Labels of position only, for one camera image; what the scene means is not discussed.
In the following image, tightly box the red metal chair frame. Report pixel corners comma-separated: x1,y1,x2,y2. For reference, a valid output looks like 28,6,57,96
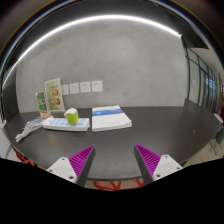
13,148,44,170
92,178,146,192

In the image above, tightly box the patterned grey pouch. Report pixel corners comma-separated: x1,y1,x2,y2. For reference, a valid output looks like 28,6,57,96
26,117,46,130

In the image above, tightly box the ceiling light strip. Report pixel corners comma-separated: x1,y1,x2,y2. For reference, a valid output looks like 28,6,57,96
1,14,183,91

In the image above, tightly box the white cable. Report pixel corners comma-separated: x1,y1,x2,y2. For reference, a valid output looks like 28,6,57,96
14,117,51,143

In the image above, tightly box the yellowish tape roll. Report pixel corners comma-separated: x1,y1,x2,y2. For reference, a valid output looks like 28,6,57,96
40,111,52,120

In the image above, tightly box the white and blue book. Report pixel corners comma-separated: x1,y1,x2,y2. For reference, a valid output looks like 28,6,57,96
91,104,133,133

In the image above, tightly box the black-framed glass partition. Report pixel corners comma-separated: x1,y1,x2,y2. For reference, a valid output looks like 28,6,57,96
184,46,224,114

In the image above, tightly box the green and white charger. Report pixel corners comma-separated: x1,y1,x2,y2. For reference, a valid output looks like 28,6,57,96
64,107,80,126

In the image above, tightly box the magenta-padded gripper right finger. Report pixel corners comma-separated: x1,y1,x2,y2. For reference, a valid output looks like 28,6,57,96
133,143,184,186

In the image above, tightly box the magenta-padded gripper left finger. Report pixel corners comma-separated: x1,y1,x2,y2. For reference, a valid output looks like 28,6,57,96
45,144,97,188

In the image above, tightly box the acrylic sign stand green flyer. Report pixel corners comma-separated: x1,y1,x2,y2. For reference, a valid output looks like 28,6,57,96
44,77,66,113

